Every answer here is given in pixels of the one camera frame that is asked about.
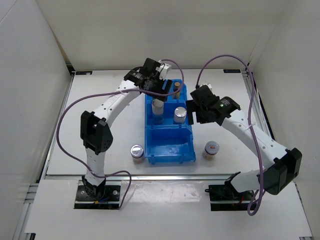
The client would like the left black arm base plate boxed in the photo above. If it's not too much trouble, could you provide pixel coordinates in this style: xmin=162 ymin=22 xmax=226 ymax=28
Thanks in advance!
xmin=73 ymin=178 xmax=121 ymax=210

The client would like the yellow-label small brown bottle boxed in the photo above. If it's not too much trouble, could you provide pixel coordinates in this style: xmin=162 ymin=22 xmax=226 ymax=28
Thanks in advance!
xmin=172 ymin=81 xmax=181 ymax=100

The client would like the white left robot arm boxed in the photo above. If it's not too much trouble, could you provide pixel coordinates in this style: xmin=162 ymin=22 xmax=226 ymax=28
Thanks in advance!
xmin=80 ymin=58 xmax=172 ymax=201

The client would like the white-lid spice jar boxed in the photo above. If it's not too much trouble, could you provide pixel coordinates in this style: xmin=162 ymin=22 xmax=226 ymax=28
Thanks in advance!
xmin=130 ymin=144 xmax=145 ymax=164
xmin=202 ymin=141 xmax=220 ymax=161

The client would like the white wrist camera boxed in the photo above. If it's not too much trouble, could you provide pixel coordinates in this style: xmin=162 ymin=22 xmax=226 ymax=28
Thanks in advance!
xmin=200 ymin=83 xmax=213 ymax=92
xmin=158 ymin=62 xmax=172 ymax=80

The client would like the blue three-compartment plastic bin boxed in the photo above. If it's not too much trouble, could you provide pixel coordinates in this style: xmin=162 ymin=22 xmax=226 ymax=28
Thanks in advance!
xmin=144 ymin=85 xmax=196 ymax=165

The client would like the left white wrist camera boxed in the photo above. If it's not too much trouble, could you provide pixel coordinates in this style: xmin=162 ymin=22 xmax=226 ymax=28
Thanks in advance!
xmin=158 ymin=62 xmax=172 ymax=80

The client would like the blue-label silver-lid shaker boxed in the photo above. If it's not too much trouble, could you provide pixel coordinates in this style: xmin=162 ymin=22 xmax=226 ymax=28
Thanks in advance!
xmin=173 ymin=106 xmax=187 ymax=124
xmin=151 ymin=99 xmax=164 ymax=125

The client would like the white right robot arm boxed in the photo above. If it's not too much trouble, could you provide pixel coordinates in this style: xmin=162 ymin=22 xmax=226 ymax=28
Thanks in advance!
xmin=186 ymin=85 xmax=303 ymax=200

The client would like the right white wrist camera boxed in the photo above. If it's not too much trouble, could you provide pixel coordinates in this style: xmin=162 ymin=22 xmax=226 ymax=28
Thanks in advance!
xmin=200 ymin=83 xmax=213 ymax=92

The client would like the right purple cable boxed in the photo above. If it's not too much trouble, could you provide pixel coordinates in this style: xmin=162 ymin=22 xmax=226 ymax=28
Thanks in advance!
xmin=194 ymin=54 xmax=267 ymax=216

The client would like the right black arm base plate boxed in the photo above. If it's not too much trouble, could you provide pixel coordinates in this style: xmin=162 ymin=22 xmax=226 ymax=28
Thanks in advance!
xmin=204 ymin=175 xmax=257 ymax=212

